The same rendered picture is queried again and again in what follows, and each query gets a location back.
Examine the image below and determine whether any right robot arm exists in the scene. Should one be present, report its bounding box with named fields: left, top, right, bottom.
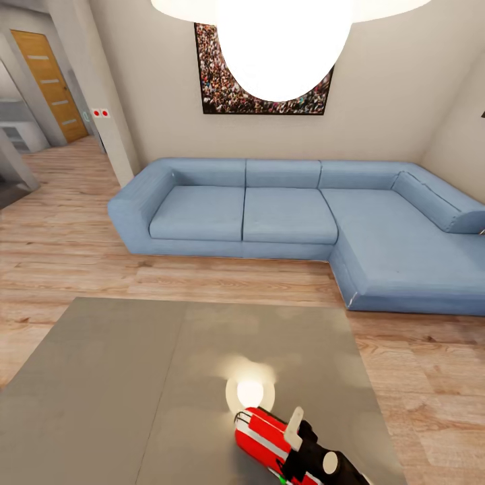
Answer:
left=276, top=407, right=374, bottom=485

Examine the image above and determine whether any radio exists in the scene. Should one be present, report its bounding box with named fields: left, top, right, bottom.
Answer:
left=234, top=406, right=322, bottom=485

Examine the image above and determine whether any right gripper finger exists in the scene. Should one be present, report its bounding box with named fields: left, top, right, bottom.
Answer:
left=276, top=459, right=293, bottom=481

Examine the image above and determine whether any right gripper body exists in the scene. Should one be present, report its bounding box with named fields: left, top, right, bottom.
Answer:
left=284, top=422, right=318, bottom=483

